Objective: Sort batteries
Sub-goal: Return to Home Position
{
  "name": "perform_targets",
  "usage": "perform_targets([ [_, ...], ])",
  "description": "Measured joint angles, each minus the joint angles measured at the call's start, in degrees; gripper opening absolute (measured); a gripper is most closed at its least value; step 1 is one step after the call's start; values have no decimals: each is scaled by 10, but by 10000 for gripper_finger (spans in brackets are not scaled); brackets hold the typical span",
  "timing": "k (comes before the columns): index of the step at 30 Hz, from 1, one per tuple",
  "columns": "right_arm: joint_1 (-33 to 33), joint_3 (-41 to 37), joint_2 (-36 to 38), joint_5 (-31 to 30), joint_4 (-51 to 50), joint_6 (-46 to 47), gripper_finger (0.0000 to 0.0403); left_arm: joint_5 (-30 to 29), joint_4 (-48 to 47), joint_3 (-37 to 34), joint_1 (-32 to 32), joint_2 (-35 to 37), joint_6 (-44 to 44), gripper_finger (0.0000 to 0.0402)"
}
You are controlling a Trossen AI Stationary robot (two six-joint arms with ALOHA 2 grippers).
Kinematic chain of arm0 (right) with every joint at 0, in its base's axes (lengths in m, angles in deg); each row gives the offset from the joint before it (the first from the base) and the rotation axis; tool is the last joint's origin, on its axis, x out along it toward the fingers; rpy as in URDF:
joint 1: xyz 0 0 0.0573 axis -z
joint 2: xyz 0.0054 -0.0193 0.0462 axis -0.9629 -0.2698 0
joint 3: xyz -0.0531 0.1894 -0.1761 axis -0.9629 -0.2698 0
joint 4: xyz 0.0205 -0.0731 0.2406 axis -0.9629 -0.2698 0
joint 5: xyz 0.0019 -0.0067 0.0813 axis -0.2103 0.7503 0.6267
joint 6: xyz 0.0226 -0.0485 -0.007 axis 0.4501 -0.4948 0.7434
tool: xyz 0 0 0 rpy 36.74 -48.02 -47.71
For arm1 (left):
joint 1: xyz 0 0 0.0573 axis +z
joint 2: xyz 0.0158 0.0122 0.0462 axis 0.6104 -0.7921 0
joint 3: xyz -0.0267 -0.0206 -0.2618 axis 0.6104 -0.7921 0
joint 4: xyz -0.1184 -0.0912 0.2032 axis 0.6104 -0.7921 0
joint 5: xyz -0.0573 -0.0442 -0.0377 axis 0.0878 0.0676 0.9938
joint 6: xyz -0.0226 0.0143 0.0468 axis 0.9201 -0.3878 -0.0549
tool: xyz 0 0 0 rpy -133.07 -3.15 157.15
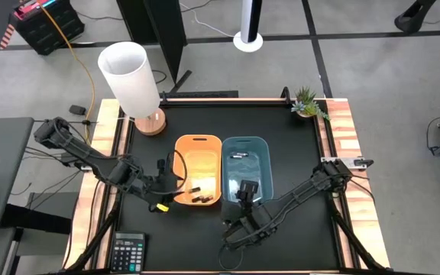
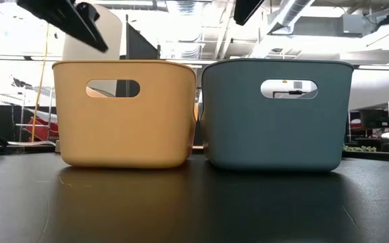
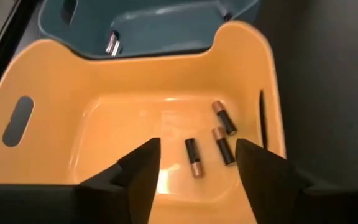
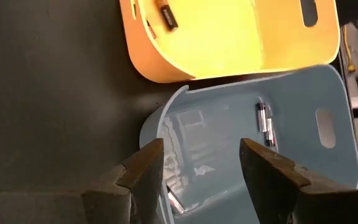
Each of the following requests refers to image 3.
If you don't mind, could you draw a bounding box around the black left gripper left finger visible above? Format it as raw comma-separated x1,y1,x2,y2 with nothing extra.
78,137,162,224

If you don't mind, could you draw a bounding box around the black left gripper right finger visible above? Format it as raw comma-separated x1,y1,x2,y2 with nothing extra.
234,138,312,224

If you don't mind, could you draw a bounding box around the black copper Duracell AA battery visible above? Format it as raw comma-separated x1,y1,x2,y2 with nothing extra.
211,100,238,136
184,138,204,179
211,126,236,166

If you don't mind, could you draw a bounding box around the yellow plastic storage bin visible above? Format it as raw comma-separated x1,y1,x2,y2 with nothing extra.
0,20,287,224

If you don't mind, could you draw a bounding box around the silver AAA battery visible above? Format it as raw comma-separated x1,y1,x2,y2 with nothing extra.
111,40,122,58
105,30,118,54

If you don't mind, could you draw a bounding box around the teal plastic storage bin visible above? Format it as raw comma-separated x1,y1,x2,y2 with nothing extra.
37,0,260,60

